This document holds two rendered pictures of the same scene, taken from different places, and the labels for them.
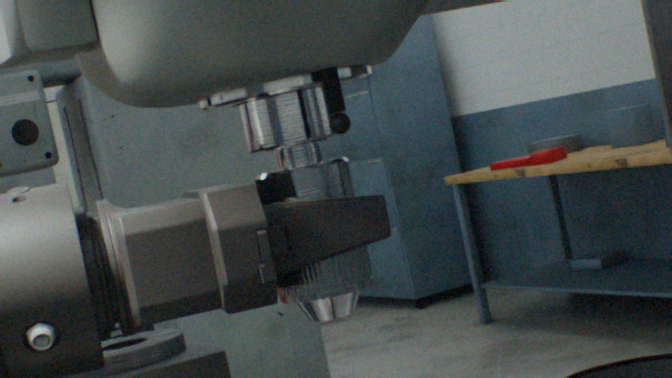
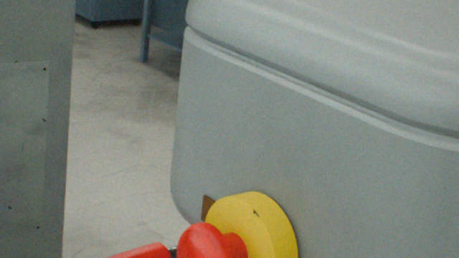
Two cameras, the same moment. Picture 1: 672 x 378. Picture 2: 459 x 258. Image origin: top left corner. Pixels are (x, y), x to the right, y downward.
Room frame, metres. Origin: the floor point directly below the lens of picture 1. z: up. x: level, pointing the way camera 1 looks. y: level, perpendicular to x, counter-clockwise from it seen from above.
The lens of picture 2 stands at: (0.06, 0.35, 1.98)
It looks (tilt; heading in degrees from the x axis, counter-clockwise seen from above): 19 degrees down; 345
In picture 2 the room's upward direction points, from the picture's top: 7 degrees clockwise
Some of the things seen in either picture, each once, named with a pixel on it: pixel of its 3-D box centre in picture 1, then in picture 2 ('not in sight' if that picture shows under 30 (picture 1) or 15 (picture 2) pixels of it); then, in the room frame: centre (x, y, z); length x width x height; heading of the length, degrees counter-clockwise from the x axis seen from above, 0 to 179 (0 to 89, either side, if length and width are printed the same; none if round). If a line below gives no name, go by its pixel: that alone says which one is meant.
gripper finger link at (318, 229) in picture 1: (325, 228); not in sight; (0.55, 0.01, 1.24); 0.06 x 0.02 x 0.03; 103
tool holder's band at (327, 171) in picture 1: (302, 175); not in sight; (0.58, 0.01, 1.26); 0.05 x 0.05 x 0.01
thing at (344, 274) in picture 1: (316, 240); not in sight; (0.58, 0.01, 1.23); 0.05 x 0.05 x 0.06
